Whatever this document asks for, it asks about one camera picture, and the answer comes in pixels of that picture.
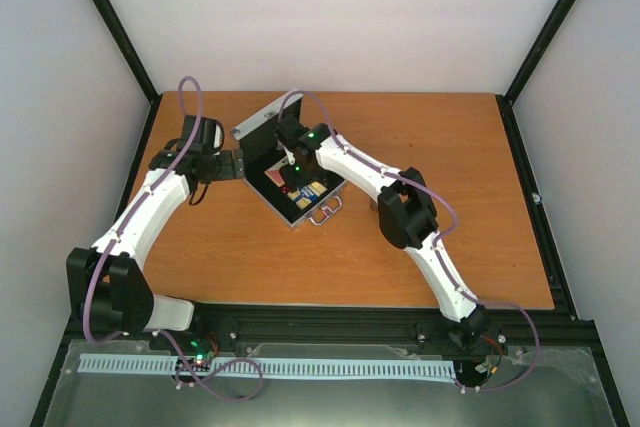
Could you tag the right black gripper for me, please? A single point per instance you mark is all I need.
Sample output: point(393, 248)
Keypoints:
point(293, 182)

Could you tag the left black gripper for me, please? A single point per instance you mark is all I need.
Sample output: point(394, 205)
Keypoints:
point(227, 172)

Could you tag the blue gold card deck box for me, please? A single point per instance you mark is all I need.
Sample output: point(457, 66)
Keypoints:
point(306, 195)

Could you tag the aluminium poker case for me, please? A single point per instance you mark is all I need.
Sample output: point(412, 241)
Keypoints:
point(255, 136)

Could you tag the red card deck box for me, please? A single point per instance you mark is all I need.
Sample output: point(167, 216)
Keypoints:
point(273, 174)

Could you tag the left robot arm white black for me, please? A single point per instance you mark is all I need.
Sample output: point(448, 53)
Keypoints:
point(107, 287)

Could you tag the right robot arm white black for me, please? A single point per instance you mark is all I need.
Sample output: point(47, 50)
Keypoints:
point(407, 215)

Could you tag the green lit circuit board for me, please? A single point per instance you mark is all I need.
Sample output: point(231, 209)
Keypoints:
point(202, 352)

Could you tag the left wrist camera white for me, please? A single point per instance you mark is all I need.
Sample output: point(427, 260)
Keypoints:
point(209, 137)

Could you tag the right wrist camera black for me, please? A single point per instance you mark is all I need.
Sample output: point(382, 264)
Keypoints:
point(289, 130)

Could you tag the light blue cable duct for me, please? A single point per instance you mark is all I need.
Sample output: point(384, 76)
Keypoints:
point(272, 368)

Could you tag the black aluminium frame rail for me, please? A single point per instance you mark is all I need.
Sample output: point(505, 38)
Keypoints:
point(423, 331)

